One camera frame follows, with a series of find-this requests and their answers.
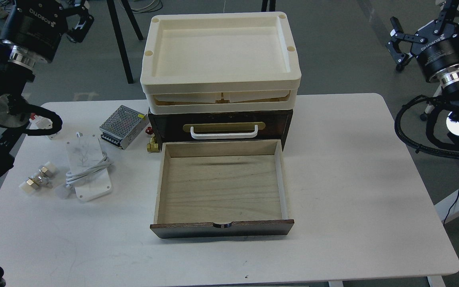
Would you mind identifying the cream plastic stacked tray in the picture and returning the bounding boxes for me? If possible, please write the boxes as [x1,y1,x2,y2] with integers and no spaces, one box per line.
[140,12,301,114]

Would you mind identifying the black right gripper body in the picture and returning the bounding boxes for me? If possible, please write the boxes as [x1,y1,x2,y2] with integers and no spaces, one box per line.
[410,20,459,83]

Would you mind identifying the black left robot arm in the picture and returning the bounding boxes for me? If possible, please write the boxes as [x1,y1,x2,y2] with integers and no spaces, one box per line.
[0,0,94,177]

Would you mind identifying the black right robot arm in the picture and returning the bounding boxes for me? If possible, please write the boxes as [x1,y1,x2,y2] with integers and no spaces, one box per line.
[386,0,459,160]

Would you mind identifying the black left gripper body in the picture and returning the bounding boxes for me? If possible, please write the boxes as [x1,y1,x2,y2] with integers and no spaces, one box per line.
[0,0,94,63]

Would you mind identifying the white drawer handle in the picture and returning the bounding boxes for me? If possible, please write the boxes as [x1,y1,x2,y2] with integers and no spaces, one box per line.
[190,125,259,140]

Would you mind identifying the black table legs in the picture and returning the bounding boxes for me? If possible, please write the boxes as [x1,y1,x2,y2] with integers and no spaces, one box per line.
[106,0,144,84]

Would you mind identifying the open wooden drawer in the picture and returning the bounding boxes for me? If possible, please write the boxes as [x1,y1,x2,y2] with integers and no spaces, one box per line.
[150,140,294,239]

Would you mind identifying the metal mesh power supply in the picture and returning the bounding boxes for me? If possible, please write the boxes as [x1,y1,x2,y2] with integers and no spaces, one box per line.
[100,105,149,149]

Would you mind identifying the brass fitting white caps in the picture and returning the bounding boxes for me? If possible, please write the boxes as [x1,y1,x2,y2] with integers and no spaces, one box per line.
[19,162,58,194]

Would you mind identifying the white circuit breaker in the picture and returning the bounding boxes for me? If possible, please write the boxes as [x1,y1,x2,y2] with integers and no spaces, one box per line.
[29,113,52,129]

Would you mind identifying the brass valve red knob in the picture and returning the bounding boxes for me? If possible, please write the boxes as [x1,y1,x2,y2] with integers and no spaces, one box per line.
[145,126,160,153]

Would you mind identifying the white plate with charging cable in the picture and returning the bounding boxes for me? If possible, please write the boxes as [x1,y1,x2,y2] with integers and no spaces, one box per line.
[55,132,113,202]

